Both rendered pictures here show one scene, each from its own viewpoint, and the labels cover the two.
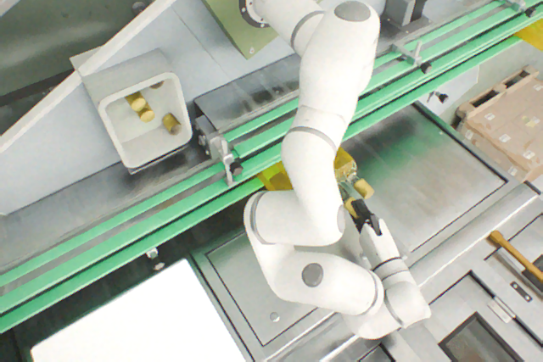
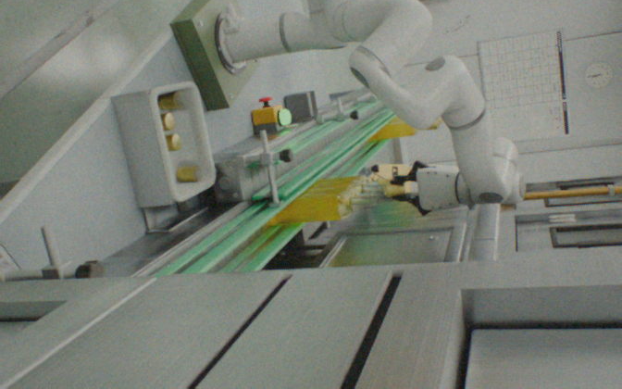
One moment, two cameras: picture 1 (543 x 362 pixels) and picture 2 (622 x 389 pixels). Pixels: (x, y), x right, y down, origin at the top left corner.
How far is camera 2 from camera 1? 1.08 m
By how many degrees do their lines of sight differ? 50
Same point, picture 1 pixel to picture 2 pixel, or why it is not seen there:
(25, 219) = not seen: hidden behind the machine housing
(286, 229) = (397, 30)
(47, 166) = (83, 216)
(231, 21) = (213, 58)
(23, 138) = (66, 157)
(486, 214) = not seen: hidden behind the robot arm
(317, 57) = not seen: outside the picture
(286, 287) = (425, 88)
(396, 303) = (495, 147)
